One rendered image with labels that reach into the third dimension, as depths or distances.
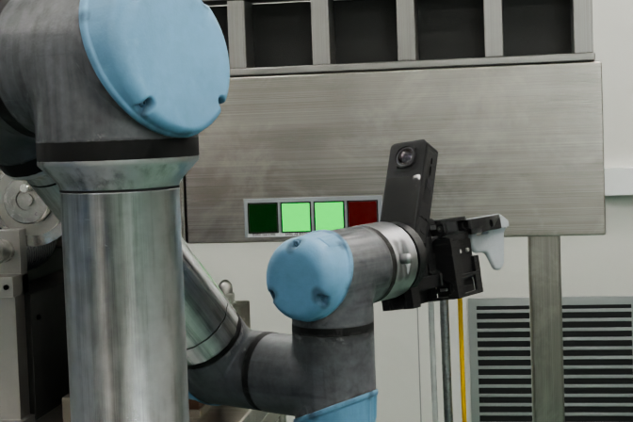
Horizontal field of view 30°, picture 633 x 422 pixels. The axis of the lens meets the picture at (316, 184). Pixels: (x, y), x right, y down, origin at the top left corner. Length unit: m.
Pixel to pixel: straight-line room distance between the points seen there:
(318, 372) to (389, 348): 3.46
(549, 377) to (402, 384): 2.28
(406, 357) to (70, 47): 3.77
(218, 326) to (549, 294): 1.25
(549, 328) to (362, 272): 1.25
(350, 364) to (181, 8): 0.38
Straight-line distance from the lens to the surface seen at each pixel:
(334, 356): 1.05
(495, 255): 1.28
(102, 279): 0.83
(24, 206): 1.88
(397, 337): 4.50
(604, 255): 4.45
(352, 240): 1.06
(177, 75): 0.81
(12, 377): 1.90
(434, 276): 1.19
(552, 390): 2.30
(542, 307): 2.27
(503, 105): 2.08
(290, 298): 1.04
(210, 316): 1.09
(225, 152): 2.14
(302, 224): 2.11
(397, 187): 1.20
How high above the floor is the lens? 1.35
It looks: 3 degrees down
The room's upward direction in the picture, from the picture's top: 2 degrees counter-clockwise
